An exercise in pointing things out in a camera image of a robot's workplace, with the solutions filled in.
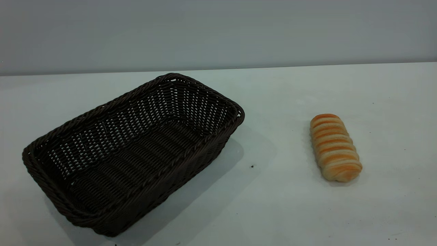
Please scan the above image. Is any dark brown woven wicker basket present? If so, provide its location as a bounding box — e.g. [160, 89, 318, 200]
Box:
[22, 72, 245, 237]

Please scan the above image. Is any striped golden bread roll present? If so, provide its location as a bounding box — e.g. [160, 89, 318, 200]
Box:
[310, 113, 363, 182]

